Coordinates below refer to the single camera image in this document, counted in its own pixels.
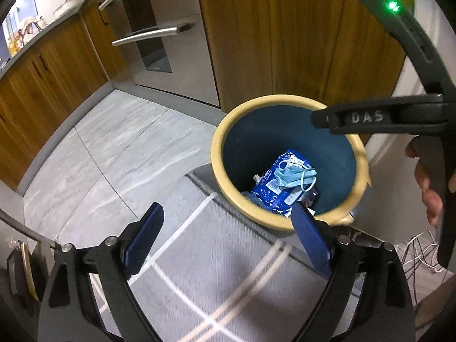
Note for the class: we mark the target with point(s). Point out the grey kitchen countertop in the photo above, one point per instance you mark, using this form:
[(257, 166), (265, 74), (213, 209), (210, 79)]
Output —
[(53, 17)]

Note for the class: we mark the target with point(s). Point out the blue printed packet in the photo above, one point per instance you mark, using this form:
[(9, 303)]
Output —
[(269, 192)]

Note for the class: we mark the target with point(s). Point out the tall wooden cabinet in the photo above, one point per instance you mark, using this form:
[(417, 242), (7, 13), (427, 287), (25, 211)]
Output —
[(302, 35)]

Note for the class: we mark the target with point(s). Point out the wooden cutting board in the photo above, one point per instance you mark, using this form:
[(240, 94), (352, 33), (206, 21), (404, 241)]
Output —
[(30, 274)]

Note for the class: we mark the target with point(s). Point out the narrow wooden cabinet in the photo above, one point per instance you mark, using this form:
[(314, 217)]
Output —
[(103, 35)]

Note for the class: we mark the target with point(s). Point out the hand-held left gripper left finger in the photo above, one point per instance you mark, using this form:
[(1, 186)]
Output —
[(142, 242)]

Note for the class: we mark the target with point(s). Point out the person's right hand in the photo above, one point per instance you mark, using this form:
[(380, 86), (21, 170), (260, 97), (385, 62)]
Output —
[(429, 185)]

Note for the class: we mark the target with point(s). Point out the stainless steel oven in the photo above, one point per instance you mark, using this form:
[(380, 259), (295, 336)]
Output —
[(171, 42)]

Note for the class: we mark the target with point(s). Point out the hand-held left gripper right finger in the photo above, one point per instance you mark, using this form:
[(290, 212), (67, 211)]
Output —
[(311, 242)]

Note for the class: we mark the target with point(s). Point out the blue face mask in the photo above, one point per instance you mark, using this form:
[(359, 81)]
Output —
[(288, 180)]

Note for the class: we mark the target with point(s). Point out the grey checked floor mat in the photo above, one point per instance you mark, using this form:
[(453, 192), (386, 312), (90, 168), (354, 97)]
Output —
[(213, 256)]

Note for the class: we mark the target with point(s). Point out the blue bin with yellow rim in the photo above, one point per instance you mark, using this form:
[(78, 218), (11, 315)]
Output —
[(249, 142)]

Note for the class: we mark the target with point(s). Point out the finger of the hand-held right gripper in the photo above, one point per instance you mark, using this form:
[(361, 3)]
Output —
[(367, 117)]

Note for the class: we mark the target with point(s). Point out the metal shelf rack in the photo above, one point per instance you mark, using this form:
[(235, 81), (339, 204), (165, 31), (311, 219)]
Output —
[(25, 231)]

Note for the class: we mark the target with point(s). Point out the long wooden base cabinet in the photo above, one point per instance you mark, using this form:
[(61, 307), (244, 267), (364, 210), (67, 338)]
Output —
[(46, 107)]

